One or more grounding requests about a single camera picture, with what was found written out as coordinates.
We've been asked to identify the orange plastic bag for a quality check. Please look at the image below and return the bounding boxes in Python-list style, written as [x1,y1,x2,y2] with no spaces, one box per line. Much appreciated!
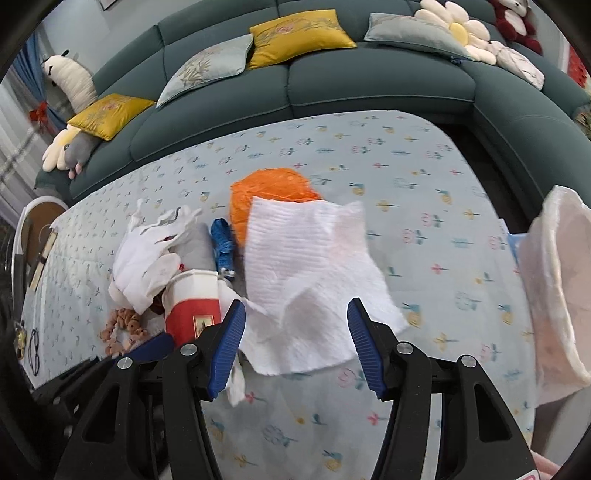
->
[229,168,322,247]

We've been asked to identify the round side table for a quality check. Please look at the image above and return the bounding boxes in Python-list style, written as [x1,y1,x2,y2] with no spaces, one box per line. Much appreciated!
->
[11,196,70,296]

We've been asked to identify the white quilted cushion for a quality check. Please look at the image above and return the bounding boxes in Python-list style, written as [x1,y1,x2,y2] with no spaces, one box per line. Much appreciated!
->
[487,41,546,90]

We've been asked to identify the grey-green embroidered cushion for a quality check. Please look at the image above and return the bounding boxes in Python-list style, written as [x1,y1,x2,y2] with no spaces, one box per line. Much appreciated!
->
[364,12,478,63]
[156,34,254,109]

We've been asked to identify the white flower-shaped cushion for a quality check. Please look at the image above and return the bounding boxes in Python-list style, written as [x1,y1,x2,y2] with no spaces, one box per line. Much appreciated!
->
[414,0,498,65]

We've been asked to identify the wooden stick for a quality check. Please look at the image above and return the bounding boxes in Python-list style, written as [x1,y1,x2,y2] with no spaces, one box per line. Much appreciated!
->
[28,229,58,291]

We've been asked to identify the yellow embroidered cushion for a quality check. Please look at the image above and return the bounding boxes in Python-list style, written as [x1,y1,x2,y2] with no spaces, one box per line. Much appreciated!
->
[67,93,157,141]
[248,10,357,70]

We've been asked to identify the black eyeglasses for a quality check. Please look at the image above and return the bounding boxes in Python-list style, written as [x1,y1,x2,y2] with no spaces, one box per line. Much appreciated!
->
[27,328,42,374]

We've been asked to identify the floral printed tablecloth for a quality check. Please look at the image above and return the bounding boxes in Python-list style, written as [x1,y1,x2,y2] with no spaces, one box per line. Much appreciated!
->
[28,109,546,480]

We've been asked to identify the white panda plush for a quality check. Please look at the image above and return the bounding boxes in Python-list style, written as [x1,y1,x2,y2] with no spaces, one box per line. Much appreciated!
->
[41,50,99,114]

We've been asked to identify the red and white paper cup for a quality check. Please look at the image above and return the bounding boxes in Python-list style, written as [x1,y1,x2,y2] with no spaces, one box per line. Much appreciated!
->
[161,270,222,349]

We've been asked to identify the white paper towel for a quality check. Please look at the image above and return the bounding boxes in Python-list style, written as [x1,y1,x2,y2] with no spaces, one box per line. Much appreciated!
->
[238,196,411,376]

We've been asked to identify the teal fabric sofa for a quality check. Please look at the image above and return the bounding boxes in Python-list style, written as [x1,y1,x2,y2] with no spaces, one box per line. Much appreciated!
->
[34,0,591,222]

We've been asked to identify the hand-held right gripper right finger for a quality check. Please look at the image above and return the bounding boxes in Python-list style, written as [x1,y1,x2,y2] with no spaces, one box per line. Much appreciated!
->
[347,298,532,480]

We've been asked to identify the red plush bear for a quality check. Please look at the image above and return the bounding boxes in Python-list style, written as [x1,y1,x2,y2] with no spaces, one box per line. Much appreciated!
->
[489,0,543,54]

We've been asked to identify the blue wrapper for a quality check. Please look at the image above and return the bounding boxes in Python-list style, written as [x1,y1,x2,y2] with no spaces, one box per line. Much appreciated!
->
[210,218,237,280]

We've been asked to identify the brown scrunchie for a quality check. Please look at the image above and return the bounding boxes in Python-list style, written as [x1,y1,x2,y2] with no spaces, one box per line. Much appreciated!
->
[100,308,148,357]

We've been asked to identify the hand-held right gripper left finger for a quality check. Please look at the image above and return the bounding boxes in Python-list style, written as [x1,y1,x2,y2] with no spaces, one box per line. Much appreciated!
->
[55,299,247,480]

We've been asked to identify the grey plush toy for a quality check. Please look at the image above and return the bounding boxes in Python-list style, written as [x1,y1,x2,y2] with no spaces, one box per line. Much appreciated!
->
[60,129,100,181]

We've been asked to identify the blue curtain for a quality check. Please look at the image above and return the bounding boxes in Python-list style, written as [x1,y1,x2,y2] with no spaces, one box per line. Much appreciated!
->
[11,32,65,134]

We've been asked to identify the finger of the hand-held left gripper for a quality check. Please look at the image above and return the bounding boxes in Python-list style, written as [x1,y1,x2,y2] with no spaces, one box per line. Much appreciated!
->
[32,332,175,416]

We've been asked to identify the waste bin with white liner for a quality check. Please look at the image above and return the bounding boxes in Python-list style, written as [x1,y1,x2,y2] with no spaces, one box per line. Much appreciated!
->
[516,185,591,407]

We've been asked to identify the cream flower-shaped plush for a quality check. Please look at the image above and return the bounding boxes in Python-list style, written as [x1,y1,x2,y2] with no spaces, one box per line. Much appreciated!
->
[41,124,81,172]

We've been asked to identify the red wall decoration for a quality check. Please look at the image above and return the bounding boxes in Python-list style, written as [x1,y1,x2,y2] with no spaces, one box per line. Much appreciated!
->
[568,46,591,93]

